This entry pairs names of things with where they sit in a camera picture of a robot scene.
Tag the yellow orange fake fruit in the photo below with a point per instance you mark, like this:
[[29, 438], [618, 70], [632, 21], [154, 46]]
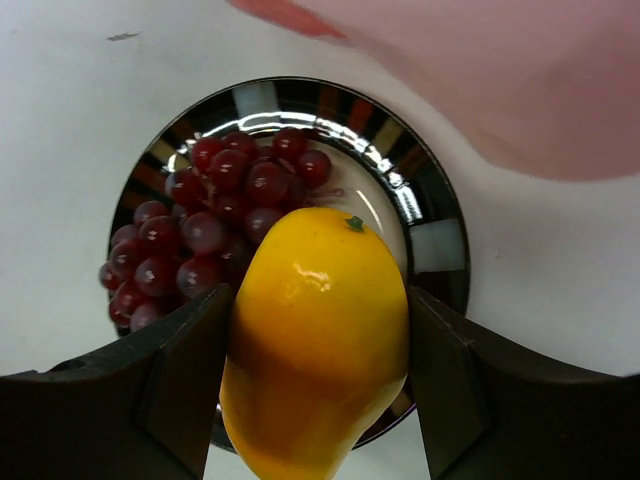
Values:
[[318, 345]]

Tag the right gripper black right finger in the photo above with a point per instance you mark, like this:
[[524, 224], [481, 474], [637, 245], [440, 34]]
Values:
[[490, 408]]

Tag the black rimmed ceramic plate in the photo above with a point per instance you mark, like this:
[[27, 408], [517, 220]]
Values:
[[391, 179]]

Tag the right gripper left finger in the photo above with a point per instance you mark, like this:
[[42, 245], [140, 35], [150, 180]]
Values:
[[141, 407]]

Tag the dark red grape bunch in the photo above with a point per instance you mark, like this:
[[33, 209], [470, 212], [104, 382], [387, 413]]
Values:
[[164, 253]]

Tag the pink plastic bag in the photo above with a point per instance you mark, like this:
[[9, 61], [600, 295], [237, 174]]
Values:
[[546, 88]]

